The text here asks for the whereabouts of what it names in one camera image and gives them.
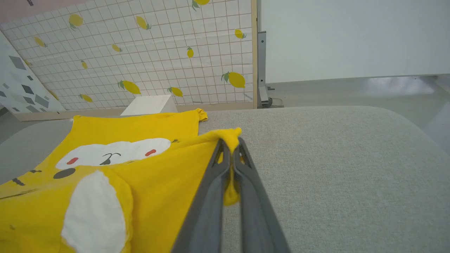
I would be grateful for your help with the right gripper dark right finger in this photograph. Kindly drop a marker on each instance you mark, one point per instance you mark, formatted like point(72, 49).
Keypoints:
point(256, 214)

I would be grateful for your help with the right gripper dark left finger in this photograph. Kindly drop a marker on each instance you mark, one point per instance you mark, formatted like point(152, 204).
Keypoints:
point(207, 214)

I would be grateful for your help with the yellow garment with white print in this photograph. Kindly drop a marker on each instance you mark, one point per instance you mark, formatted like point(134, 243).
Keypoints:
point(158, 182)

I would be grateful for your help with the grey fabric sofa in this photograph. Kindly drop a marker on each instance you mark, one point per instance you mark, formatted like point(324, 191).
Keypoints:
point(334, 175)

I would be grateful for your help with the white box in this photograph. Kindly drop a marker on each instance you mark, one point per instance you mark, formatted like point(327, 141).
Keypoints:
point(147, 105)

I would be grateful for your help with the lemon print tile panel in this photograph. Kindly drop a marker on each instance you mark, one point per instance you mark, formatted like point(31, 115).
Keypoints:
point(158, 52)

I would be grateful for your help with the white partition panel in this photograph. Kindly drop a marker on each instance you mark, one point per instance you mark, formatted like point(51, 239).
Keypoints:
point(351, 38)

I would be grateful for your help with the grey terrazzo pattern panel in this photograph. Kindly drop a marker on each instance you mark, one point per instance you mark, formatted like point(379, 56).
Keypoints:
point(21, 88)

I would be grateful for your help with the grey metal post with caster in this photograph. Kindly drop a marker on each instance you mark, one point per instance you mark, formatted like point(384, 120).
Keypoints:
point(262, 70)

